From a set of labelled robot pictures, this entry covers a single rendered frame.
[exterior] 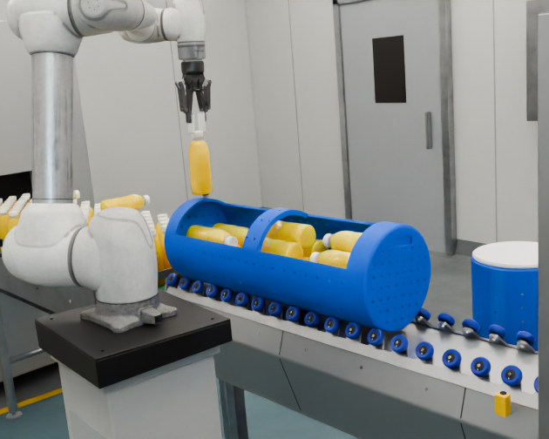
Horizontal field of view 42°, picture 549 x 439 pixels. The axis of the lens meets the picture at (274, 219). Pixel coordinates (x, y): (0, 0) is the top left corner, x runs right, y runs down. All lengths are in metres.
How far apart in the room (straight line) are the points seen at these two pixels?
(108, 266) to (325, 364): 0.64
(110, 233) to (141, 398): 0.40
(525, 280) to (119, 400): 1.19
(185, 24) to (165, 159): 4.85
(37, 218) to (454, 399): 1.08
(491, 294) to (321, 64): 4.88
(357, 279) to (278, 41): 5.69
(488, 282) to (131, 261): 1.07
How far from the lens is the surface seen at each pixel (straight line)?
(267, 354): 2.12
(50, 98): 1.86
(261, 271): 2.02
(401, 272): 1.87
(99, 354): 1.62
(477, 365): 1.67
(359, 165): 6.55
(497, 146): 5.65
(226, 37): 7.55
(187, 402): 1.83
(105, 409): 1.74
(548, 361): 1.27
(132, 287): 1.74
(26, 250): 1.84
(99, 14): 1.78
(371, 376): 1.85
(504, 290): 2.20
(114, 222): 1.72
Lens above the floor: 1.65
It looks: 12 degrees down
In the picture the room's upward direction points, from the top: 5 degrees counter-clockwise
